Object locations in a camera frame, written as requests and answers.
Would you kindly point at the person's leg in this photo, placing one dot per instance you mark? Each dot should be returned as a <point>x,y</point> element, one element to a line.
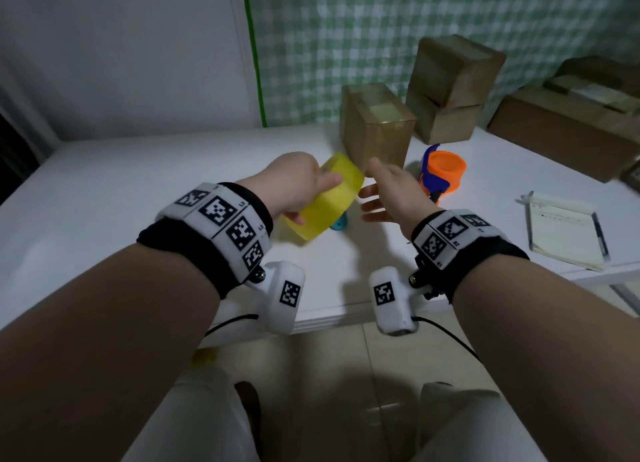
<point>475,426</point>
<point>200,421</point>

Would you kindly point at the flat cardboard box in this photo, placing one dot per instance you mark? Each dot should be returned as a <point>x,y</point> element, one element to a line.
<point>605,71</point>
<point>595,92</point>

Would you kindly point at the black wristband with marker tags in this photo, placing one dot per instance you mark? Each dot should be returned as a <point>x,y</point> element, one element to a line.
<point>460,249</point>
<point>220,226</point>

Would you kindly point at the person's right forearm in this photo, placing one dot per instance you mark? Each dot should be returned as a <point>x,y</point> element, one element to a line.
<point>550,356</point>

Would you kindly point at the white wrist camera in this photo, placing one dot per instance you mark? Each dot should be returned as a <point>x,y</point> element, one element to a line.
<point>282,296</point>
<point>392,301</point>

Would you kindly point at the orange and blue tape dispenser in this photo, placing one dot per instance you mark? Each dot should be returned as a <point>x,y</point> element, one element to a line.
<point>445,169</point>

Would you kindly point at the person's left forearm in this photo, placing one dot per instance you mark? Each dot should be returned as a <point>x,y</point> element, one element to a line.
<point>100,356</point>

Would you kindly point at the person's right middle finger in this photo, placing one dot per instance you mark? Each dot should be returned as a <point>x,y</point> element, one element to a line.
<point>370,190</point>

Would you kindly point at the person's right leg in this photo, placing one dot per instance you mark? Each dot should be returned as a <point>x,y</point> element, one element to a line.
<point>475,426</point>

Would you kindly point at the person's left leg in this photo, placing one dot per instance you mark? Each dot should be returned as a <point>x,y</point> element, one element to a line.
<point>200,421</point>

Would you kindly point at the person's left hand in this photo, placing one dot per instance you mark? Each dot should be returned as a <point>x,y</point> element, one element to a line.
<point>285,181</point>

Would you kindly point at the person's right hand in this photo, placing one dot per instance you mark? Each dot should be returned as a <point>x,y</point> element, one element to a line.
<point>405,196</point>

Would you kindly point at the white notepad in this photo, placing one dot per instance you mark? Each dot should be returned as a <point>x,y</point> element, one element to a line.
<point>562,231</point>

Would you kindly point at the green checked curtain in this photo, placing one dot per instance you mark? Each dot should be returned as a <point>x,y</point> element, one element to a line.
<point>350,31</point>

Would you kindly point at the person's right little finger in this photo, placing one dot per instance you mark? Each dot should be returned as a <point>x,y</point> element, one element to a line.
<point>377,216</point>

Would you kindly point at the large brown cardboard box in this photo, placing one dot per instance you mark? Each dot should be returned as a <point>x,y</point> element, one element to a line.
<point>560,131</point>

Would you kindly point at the taped cardboard box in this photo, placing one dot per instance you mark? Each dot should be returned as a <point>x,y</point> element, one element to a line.
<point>375,126</point>

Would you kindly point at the black pen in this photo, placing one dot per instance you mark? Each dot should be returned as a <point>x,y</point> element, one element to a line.
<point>600,236</point>

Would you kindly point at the person's left thumb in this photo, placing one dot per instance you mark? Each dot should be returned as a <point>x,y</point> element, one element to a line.
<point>327,181</point>

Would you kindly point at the small blue plastic object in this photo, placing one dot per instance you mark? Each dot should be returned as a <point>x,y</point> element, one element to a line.
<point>340,222</point>

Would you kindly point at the yellow packing tape roll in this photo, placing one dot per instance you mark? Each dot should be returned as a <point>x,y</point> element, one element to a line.
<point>330,204</point>

